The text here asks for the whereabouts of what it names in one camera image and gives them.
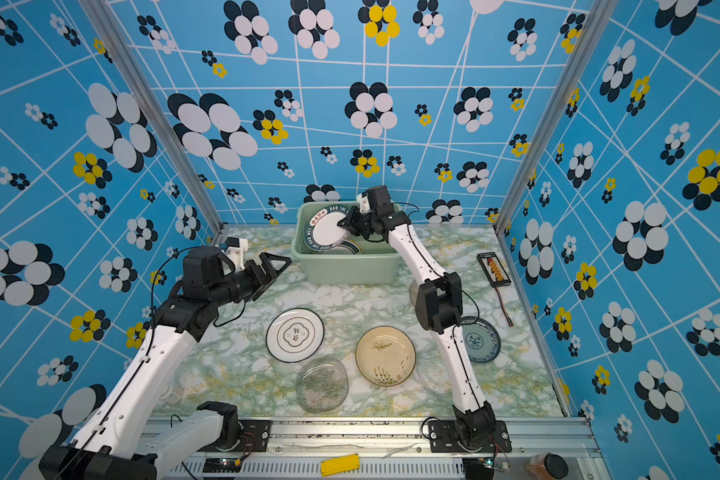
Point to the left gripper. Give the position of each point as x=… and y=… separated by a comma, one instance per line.
x=261, y=280

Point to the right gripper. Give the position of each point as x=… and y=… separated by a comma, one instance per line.
x=352, y=223

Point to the white teal lettered plate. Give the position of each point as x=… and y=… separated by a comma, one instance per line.
x=325, y=230

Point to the large white red-rimmed plate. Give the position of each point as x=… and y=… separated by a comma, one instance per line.
x=346, y=247

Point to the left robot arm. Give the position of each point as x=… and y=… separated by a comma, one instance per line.
x=107, y=446

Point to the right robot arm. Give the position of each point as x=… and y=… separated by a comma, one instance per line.
x=439, y=308

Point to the mint green plastic bin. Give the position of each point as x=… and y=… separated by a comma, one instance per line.
x=372, y=263

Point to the clear glass plate back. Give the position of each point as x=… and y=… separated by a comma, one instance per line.
x=414, y=288

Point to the clear glass plate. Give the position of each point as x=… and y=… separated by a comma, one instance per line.
x=414, y=288
x=433, y=375
x=322, y=385

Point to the small white green-rimmed plate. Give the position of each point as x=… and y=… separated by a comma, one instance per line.
x=295, y=335

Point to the beige ceramic plate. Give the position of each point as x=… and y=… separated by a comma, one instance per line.
x=385, y=356

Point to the clear glass plate front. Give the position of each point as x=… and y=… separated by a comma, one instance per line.
x=322, y=385

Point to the clear glass plate right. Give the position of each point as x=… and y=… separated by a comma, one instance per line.
x=433, y=375

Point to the blue patterned plate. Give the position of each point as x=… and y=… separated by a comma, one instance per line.
x=482, y=340

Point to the yellow plastic block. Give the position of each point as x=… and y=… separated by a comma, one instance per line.
x=340, y=465

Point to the brown jar black lid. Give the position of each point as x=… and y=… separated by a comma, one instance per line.
x=547, y=466

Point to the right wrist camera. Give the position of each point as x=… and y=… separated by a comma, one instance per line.
x=364, y=204

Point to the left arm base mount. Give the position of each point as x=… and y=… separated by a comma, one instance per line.
x=254, y=437

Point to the aluminium front rail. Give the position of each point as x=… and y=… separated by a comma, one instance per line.
x=394, y=448

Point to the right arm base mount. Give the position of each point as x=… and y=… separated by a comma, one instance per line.
x=444, y=436

